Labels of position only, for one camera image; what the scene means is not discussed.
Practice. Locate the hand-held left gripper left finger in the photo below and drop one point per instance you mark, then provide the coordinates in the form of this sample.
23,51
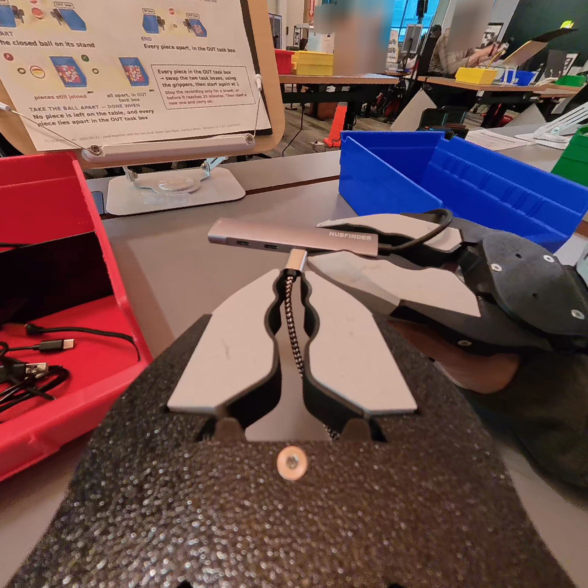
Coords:
229,353

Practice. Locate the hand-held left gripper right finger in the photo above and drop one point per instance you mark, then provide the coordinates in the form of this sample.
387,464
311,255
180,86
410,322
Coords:
353,358

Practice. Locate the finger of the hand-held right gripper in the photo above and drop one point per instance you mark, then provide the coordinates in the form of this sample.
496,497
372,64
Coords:
413,280
448,241

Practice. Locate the red plastic bin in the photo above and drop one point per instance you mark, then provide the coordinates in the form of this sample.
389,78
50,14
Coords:
55,183

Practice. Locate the person's right forearm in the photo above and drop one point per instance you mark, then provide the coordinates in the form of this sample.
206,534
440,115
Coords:
542,413

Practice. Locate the person's right hand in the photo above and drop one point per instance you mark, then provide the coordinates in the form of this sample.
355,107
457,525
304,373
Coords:
477,370

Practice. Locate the large blue plastic bin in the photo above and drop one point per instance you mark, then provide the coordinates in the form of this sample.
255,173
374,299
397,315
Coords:
390,174

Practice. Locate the white paper sheet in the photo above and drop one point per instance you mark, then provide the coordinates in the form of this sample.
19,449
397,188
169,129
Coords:
498,138

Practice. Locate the green plastic bin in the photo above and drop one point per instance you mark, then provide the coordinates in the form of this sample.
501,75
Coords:
572,160

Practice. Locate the orange cone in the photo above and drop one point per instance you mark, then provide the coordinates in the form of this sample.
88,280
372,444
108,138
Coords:
337,126

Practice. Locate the white metal stand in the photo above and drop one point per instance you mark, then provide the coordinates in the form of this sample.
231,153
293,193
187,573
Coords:
565,124

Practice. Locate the yellow plastic bin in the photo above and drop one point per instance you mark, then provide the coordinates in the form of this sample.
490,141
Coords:
475,76
312,64

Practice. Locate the instruction sheet on stand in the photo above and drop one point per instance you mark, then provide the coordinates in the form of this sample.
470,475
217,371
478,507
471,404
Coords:
174,193

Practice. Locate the small blue bin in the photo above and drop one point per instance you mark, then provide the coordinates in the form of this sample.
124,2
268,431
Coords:
519,78

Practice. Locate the black bin divider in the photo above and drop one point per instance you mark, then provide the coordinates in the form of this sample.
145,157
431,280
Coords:
55,275

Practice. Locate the small green bin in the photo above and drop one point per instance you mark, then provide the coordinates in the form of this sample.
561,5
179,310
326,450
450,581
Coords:
572,81

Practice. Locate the brown board stand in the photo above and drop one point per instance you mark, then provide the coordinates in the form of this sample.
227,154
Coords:
537,48

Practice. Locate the small red bin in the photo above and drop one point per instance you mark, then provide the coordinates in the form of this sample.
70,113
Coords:
284,62

